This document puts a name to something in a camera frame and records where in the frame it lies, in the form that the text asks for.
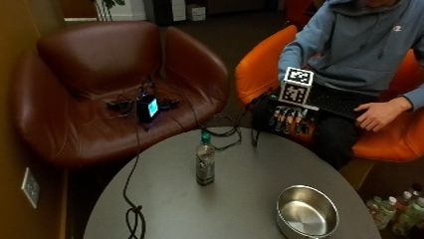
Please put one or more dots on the the person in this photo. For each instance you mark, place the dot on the the person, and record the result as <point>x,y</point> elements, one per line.
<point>352,43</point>

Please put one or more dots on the black adapter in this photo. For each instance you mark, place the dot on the black adapter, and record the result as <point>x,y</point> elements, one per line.
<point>118,105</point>

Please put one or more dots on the white marker cube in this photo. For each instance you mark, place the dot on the white marker cube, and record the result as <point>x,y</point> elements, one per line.
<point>296,87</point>

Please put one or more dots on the brown leather armchair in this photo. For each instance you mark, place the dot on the brown leather armchair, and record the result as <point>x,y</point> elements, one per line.
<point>110,93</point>

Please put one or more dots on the white cabinet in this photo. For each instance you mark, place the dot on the white cabinet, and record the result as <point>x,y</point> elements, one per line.
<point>178,9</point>

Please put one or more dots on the orange armchair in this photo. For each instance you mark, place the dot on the orange armchair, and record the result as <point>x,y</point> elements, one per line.
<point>274,66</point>

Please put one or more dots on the group of bottles on floor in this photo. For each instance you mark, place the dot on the group of bottles on floor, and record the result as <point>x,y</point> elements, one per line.
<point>397,210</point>

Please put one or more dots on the black device with lit screen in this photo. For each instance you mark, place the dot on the black device with lit screen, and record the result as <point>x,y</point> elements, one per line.
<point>148,108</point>

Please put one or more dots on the clear bottle with green cap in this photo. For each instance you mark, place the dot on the clear bottle with green cap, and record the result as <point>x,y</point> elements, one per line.
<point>205,159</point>

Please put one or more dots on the steel bowl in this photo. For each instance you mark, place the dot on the steel bowl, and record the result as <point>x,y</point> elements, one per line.
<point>307,212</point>

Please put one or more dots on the white wall socket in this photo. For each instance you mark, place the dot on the white wall socket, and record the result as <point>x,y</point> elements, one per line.
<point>31,187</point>

